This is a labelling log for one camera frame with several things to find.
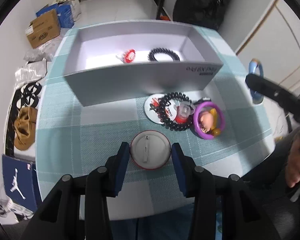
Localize black bead bracelet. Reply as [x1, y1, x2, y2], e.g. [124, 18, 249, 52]
[156, 92, 196, 132]

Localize white cloth bag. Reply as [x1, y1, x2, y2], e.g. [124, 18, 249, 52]
[52, 0, 82, 22]

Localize black white sneakers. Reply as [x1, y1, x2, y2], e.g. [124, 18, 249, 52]
[16, 82, 43, 110]

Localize brown cardboard box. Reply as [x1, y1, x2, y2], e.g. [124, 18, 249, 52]
[25, 9, 61, 49]

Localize light blue ring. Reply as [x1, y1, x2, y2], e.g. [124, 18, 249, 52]
[247, 58, 265, 105]

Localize red rim pin badge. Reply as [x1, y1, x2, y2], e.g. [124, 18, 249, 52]
[130, 130, 171, 170]

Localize blue carton box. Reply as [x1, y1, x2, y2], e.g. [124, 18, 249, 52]
[36, 4, 74, 29]

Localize doll head figurine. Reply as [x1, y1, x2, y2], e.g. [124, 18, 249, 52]
[199, 108, 220, 136]

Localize purple ring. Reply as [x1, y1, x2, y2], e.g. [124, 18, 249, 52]
[193, 101, 225, 140]

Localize grey open phone box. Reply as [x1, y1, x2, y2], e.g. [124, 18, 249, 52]
[63, 21, 223, 106]

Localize white power strip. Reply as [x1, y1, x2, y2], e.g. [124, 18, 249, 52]
[0, 199, 33, 221]

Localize black spiral hair tie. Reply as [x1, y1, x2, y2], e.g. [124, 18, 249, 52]
[148, 47, 180, 62]

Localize blue Jordan shoe box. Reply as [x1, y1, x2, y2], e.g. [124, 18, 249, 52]
[2, 155, 42, 212]

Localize person's right hand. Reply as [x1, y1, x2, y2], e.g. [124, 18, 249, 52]
[285, 134, 300, 188]

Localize tan suede boots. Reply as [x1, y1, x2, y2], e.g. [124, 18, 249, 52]
[13, 107, 37, 151]

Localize teal plaid tablecloth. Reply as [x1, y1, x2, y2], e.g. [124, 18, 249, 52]
[36, 21, 277, 222]

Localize white printed pin badge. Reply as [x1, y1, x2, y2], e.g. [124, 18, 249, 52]
[144, 94, 177, 125]

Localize black backpack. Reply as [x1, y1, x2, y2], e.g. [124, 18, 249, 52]
[172, 0, 231, 30]

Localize grey plastic parcel bag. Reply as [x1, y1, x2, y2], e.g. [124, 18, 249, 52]
[24, 40, 60, 62]

